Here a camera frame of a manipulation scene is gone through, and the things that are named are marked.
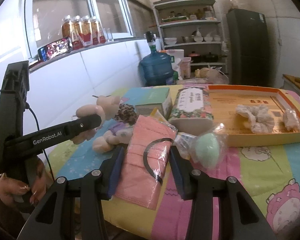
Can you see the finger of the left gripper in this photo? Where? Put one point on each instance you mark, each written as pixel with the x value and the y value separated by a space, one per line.
pixel 34 143

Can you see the bottled drinks pack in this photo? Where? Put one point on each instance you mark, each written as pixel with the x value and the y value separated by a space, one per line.
pixel 83 31

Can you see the yellow white packaged item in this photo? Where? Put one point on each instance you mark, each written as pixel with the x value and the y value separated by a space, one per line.
pixel 182 141

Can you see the person's left hand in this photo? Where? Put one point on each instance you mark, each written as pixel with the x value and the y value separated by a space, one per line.
pixel 12 219

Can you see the blue water jug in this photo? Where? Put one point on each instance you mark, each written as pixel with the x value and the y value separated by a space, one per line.
pixel 156 67

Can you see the purple dress plush bear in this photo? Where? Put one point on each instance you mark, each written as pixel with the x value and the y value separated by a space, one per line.
pixel 120 133

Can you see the pink face mask pack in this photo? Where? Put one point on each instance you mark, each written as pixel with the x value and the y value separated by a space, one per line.
pixel 145 162

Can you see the green white box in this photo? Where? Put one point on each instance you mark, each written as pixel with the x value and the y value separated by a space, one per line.
pixel 154 97

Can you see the leopard print scrunchie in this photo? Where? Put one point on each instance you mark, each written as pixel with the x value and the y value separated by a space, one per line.
pixel 126 114

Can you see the metal kitchen shelf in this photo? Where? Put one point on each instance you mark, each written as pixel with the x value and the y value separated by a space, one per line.
pixel 196 27

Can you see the orange shallow cardboard box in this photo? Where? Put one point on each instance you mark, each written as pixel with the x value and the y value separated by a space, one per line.
pixel 225 98

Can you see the glass jar on fridge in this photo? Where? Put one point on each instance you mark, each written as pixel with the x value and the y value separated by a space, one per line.
pixel 234 4

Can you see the white floral scrunchie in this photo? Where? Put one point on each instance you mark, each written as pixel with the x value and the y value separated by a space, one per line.
pixel 258 118

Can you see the pink dress plush bear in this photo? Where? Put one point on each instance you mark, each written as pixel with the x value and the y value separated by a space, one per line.
pixel 106 107

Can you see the green sponge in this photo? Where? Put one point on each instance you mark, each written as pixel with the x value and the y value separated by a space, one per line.
pixel 209 148

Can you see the floral tissue box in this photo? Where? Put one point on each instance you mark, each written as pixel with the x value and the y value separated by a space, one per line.
pixel 192 111

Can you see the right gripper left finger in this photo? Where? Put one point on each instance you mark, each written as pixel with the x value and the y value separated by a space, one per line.
pixel 53 217

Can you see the colourful cartoon bed sheet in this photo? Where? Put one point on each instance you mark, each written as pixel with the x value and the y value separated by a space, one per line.
pixel 226 160

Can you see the pink item in plastic wrap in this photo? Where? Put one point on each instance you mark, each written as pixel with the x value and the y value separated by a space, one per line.
pixel 291 121

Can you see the white rice sack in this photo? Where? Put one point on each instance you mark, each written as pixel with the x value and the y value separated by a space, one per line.
pixel 176 57

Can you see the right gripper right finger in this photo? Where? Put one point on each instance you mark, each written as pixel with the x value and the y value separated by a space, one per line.
pixel 239 216

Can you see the dark grey refrigerator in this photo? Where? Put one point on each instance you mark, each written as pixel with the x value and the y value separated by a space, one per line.
pixel 250 53

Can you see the plastic bag with food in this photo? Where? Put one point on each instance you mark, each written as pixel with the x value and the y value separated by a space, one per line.
pixel 212 75

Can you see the snack package on sill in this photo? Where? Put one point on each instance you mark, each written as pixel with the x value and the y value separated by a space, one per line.
pixel 54 49

